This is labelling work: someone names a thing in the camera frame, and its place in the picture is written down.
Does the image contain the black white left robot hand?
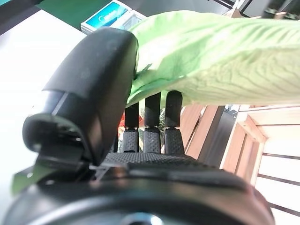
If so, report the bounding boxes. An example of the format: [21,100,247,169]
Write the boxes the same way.
[2,27,275,225]

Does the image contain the slatted wooden cabbage crate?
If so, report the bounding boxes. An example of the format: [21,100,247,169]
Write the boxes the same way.
[221,105,300,218]

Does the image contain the blue white packet box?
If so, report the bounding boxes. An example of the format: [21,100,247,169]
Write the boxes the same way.
[81,1,144,32]

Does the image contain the napa cabbage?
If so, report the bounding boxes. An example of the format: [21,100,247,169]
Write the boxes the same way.
[126,10,300,109]

